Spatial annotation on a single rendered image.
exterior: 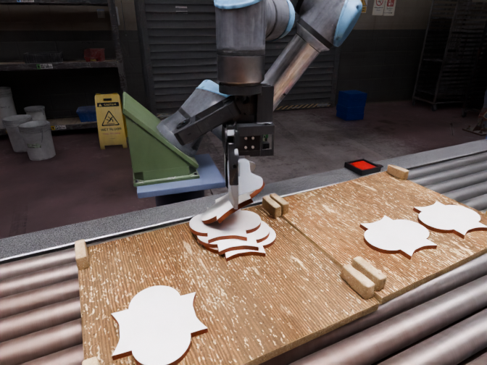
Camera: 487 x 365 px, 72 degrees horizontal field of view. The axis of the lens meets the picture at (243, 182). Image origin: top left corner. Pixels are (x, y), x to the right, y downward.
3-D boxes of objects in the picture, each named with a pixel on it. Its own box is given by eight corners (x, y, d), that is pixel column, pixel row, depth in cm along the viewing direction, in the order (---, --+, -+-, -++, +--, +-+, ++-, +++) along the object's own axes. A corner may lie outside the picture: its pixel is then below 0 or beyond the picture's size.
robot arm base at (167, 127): (156, 122, 113) (175, 99, 112) (190, 149, 119) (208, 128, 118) (156, 132, 99) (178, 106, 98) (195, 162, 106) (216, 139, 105)
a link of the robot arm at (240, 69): (218, 56, 48) (214, 53, 55) (219, 89, 50) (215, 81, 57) (269, 56, 49) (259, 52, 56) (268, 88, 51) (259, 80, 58)
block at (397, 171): (385, 173, 95) (387, 164, 94) (390, 171, 96) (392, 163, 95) (403, 180, 91) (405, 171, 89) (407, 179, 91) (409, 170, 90)
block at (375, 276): (349, 270, 58) (351, 257, 56) (357, 266, 58) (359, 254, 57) (377, 292, 53) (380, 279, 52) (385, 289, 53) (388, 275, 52)
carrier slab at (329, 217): (265, 207, 81) (265, 201, 80) (385, 175, 98) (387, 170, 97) (380, 305, 52) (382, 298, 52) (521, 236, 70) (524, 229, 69)
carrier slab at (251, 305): (77, 256, 64) (76, 249, 63) (265, 208, 80) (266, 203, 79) (91, 442, 35) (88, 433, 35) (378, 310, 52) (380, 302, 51)
